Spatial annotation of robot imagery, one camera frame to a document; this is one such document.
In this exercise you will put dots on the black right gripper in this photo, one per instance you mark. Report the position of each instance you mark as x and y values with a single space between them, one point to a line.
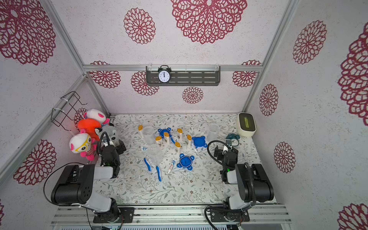
224 154

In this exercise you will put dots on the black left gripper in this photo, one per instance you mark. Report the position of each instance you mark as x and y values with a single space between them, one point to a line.
120 147

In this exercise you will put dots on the clear plastic container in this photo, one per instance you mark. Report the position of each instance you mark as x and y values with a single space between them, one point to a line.
148 134
155 154
213 132

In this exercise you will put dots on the yellow cap bottle back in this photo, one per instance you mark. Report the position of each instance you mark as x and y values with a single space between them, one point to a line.
179 134

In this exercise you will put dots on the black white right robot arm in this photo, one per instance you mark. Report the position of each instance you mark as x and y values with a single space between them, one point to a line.
253 184

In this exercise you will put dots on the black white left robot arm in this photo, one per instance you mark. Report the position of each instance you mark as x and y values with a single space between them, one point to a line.
75 185

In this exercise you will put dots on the teal small object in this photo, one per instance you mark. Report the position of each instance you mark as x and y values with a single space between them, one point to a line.
235 139

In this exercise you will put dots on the white plush yellow glasses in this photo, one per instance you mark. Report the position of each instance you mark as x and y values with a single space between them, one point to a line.
84 145

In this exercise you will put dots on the blue lid right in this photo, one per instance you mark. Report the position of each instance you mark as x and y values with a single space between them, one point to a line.
199 142

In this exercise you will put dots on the red orange plush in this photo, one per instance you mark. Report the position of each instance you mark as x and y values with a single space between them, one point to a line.
89 125

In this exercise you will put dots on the cream box green window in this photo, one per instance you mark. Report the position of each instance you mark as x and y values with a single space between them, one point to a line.
245 124

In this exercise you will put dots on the white pink plush top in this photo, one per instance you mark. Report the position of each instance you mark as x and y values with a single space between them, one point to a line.
98 116

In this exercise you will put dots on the blue lid front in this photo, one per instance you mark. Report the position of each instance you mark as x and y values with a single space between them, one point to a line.
185 162

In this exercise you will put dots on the small toothpaste tube front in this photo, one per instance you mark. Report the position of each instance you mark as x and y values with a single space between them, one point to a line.
172 164

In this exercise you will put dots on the black alarm clock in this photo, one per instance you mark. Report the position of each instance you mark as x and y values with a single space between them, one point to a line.
164 74

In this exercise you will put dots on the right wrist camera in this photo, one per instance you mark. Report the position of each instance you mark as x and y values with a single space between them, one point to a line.
228 142

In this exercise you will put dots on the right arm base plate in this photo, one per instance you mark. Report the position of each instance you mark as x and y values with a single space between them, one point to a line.
217 215

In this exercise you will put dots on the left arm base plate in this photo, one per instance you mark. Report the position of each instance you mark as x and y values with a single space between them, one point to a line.
119 215

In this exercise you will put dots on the black wire basket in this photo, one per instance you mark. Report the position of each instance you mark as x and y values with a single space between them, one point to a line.
62 116

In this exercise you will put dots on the grey wall shelf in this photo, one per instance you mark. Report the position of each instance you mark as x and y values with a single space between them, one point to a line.
185 76

